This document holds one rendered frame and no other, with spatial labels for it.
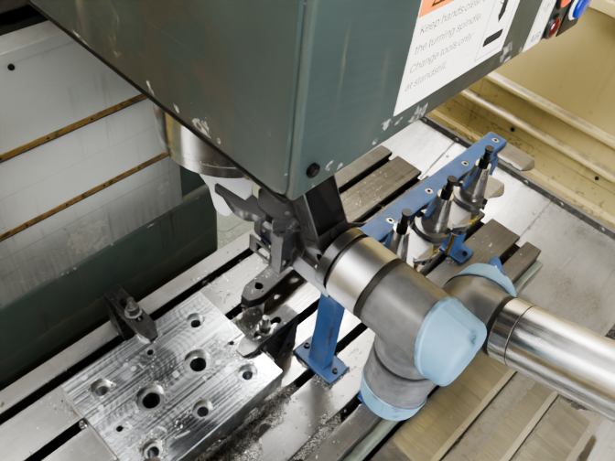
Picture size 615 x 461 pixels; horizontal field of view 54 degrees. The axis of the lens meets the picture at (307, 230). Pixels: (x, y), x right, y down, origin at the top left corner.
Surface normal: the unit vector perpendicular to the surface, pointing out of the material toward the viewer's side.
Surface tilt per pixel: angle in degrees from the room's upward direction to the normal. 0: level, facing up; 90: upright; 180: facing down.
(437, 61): 90
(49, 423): 0
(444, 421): 7
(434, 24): 90
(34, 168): 89
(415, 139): 24
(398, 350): 92
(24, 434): 0
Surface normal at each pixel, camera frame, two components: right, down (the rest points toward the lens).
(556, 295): -0.20, -0.40
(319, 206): 0.62, 0.19
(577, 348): -0.42, -0.54
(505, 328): -0.60, -0.23
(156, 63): -0.69, 0.49
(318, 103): 0.71, 0.57
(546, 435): 0.19, -0.72
